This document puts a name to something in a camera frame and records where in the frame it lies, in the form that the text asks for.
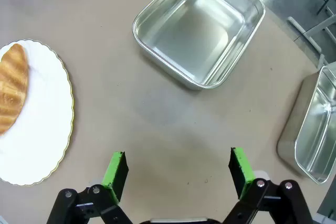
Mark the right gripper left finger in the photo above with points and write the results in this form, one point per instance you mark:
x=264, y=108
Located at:
x=113, y=174

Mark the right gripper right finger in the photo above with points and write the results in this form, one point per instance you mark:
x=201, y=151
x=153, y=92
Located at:
x=242, y=171

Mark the golden brown croissant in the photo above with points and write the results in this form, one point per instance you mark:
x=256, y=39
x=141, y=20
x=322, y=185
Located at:
x=13, y=85

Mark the stainless steel rectangular container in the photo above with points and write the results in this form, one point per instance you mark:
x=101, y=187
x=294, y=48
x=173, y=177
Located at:
x=199, y=37
x=312, y=134

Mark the white scalloped plate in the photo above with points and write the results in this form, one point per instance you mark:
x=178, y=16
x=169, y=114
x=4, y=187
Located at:
x=42, y=129

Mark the large white table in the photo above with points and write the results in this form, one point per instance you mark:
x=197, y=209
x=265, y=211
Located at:
x=304, y=33

